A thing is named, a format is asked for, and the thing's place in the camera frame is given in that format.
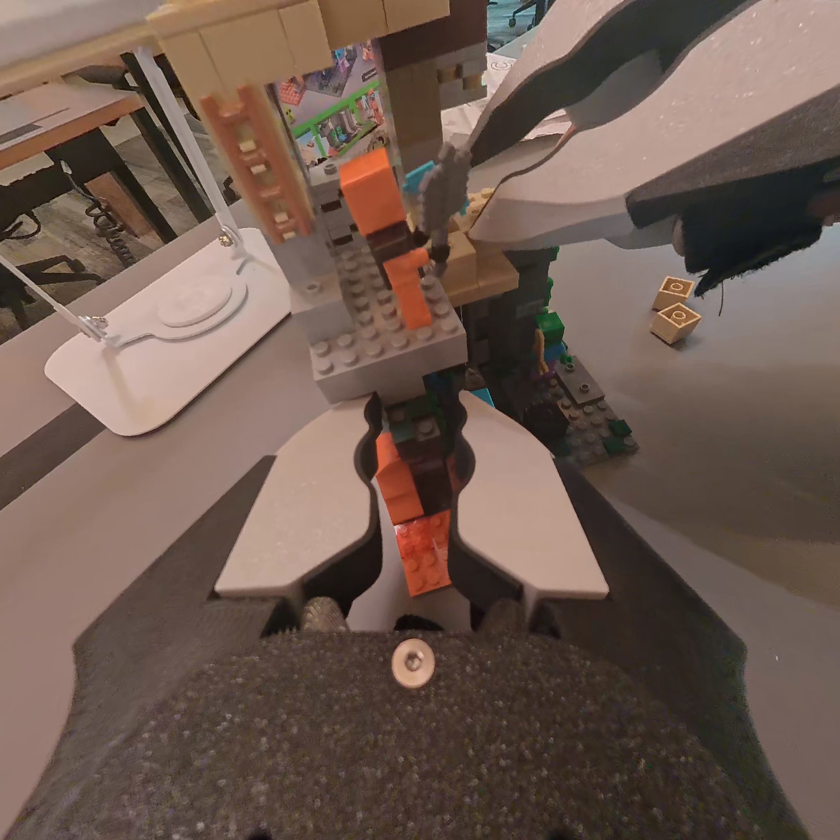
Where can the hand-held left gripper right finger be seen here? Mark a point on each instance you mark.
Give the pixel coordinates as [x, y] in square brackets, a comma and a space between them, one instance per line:
[525, 518]

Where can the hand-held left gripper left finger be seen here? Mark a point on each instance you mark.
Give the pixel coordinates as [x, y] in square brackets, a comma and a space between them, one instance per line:
[295, 518]

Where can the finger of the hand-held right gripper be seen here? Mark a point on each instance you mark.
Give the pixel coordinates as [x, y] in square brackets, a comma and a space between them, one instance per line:
[722, 131]
[577, 65]

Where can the teal-headed toy figure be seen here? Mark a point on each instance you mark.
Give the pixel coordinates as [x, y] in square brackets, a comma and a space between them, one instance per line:
[482, 397]

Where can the toy brick building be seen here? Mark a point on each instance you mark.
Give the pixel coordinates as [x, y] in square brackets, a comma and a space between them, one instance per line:
[387, 367]

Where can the grey toy axe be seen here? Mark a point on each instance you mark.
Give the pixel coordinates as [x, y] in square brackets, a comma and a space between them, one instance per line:
[446, 190]

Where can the green-headed toy zombie figure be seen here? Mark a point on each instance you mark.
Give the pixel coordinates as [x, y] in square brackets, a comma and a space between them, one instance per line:
[551, 323]

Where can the wooden desk with black legs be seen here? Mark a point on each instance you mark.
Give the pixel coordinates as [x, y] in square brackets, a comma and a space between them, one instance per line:
[65, 111]

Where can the tan toy brick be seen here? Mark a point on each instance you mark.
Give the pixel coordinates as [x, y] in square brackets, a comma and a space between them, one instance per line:
[673, 292]
[676, 323]

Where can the teal toy sword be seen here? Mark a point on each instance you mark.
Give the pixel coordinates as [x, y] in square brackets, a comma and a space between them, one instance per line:
[415, 182]

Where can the white book stand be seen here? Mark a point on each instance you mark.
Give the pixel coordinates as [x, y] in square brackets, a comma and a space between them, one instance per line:
[164, 354]

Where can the green toy box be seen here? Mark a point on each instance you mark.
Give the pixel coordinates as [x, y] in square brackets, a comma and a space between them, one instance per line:
[328, 111]

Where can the orange toy minifigure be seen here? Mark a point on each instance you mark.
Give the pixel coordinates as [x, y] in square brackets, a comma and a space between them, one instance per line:
[394, 249]

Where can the black office chair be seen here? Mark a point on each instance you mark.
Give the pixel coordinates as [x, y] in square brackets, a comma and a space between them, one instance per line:
[26, 262]

